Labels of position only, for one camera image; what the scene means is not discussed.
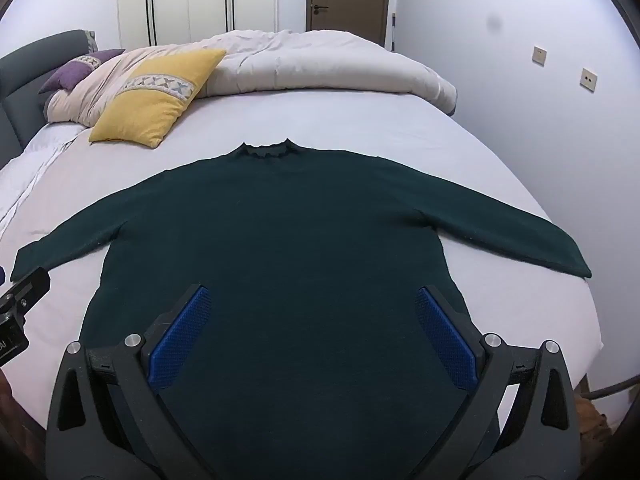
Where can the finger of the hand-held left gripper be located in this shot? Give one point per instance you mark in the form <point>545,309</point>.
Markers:
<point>30,287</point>

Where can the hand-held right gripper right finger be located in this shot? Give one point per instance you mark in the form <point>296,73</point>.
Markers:
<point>447,340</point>

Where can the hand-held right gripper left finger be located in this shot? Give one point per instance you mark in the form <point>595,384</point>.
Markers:
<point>180,340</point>

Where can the dark green sweater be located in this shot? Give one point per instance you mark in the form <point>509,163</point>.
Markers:
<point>300,235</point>

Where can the white wrinkled pillowcase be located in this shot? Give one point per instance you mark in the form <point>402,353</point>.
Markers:
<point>30,170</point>

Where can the grey padded headboard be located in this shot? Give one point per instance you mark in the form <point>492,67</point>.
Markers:
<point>20,85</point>

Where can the purple patterned pillow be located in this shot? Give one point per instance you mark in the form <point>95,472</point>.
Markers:
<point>65,77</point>

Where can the yellow patterned pillow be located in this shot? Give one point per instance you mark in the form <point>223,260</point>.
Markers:
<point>150,110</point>

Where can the bed with white sheet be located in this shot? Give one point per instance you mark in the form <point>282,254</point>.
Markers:
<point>350,120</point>

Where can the beige duvet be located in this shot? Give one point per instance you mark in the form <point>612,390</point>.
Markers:
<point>325,60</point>

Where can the cream wardrobe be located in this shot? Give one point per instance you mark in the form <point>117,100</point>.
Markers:
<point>175,0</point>

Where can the beige wall socket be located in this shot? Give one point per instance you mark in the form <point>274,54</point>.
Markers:
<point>539,56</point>
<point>588,80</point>

